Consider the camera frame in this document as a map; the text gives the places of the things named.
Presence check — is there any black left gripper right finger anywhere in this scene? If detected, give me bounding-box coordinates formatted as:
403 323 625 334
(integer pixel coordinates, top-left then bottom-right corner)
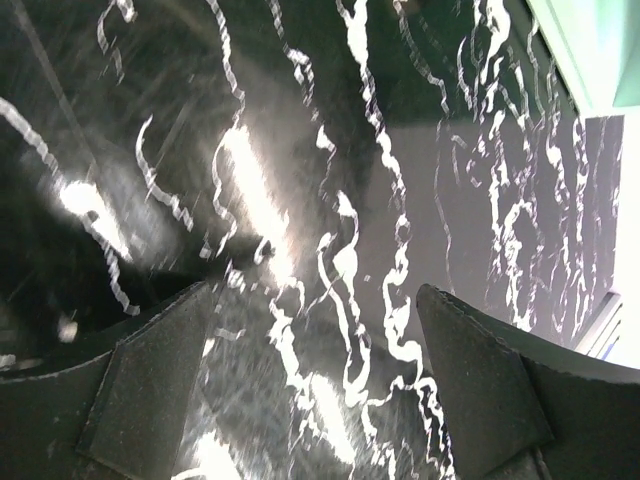
416 284 639 479

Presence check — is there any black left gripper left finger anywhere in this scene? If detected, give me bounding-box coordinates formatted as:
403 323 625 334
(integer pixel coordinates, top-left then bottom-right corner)
1 282 212 479

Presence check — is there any mint green open cabinet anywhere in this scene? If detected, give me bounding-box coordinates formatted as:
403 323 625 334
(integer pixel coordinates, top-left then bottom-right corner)
528 0 639 118

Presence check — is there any aluminium rail frame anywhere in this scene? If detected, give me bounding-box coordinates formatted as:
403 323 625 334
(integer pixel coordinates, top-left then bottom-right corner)
574 292 624 360

